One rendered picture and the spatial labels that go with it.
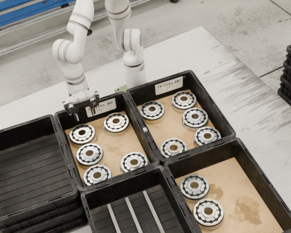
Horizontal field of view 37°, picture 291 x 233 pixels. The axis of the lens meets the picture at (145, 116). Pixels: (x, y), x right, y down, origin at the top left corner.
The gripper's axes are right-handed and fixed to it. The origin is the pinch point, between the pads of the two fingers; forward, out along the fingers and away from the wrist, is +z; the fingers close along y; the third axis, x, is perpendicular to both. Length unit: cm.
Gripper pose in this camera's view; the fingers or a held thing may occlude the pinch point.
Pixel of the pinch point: (84, 114)
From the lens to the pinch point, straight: 169.0
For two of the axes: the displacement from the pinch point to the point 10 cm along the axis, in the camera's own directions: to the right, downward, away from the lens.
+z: 0.7, 6.6, 7.5
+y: -9.3, 3.1, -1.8
